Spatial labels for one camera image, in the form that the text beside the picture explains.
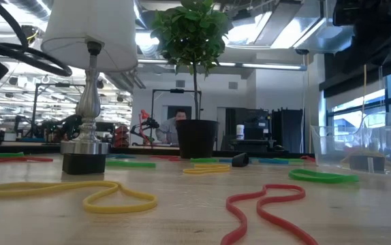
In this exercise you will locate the clear plastic bin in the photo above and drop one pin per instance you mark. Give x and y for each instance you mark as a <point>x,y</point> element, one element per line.
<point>331,143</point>

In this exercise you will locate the dome ceiling camera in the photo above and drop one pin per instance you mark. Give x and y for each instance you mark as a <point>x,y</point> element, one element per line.
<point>301,51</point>

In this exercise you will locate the wall air vent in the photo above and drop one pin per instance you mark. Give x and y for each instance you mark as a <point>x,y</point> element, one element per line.
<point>180,83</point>
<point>233,85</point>

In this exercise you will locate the background black robot arm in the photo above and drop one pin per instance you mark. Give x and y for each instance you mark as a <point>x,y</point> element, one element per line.
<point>64,127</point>

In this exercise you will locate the black computer mouse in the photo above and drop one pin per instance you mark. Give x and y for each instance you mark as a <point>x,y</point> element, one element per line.
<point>279,148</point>

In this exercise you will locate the blue rubber band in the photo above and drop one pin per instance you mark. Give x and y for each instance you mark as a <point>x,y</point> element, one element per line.
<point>272,161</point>

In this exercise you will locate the dark doorway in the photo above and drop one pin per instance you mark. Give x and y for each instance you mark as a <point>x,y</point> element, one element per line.
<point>183,108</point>

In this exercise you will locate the white wipes canister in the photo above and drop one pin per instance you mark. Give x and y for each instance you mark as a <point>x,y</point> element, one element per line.
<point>240,132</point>

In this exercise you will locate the red tool stack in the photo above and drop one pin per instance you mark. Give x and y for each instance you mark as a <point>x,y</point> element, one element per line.
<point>121,136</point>

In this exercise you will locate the potted tree black pot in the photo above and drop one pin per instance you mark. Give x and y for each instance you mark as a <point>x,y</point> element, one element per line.
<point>197,139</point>

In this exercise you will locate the black camera stand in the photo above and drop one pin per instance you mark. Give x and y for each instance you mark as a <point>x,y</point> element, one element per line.
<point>176,90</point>
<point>59,84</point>

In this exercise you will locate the black panel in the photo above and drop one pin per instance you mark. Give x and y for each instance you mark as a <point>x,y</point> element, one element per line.
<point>287,131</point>

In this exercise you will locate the red rubber band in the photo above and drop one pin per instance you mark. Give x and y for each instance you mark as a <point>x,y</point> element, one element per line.
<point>165,157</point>
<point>18,159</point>
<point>284,186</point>
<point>307,158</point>

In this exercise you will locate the black cabinet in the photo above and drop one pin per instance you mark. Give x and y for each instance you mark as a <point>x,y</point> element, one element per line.
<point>250,119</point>

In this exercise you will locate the person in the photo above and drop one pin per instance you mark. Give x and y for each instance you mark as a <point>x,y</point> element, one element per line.
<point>171,131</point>

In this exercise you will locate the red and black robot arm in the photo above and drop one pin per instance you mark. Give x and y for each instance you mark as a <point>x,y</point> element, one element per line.
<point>152,123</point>

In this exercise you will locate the window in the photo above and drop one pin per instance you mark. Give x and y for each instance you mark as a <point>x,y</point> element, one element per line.
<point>352,103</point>

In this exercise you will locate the silver ceiling duct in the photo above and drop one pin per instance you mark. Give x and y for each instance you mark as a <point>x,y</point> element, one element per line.
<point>284,27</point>

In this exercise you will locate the green rubber band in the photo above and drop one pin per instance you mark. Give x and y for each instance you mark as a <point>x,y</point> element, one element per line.
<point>203,160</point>
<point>7,154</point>
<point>296,160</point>
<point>130,164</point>
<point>338,178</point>

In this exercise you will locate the teal rubber band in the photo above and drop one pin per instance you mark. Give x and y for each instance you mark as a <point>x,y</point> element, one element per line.
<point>225,160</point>
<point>120,157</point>

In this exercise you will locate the silver table lamp white shade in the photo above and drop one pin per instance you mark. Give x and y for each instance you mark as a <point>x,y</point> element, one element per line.
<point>90,20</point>

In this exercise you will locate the long ceiling light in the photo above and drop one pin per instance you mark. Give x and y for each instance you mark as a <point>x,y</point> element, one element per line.
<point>270,66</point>

